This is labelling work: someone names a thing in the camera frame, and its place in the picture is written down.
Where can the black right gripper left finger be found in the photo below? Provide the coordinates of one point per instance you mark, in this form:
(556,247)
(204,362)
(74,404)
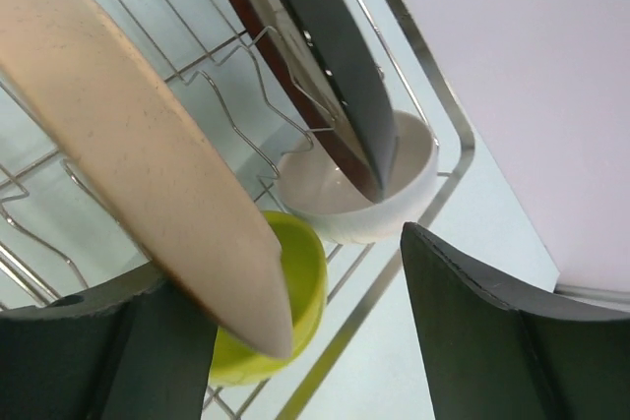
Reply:
(135,347)

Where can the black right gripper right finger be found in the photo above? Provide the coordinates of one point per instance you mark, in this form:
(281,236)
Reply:
(495,347)

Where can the beige bird pattern plate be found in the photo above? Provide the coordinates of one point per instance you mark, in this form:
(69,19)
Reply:
(97,97)

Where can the lime green bowl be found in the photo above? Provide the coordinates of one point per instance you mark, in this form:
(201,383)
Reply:
(305,272)

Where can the white bowl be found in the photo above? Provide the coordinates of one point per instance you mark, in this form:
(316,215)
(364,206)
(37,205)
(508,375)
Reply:
(313,187)

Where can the chrome wire dish rack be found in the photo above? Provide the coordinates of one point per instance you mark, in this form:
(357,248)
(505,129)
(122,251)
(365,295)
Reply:
(364,362)

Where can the red rimmed beige plate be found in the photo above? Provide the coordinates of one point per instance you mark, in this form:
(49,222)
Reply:
(319,56)

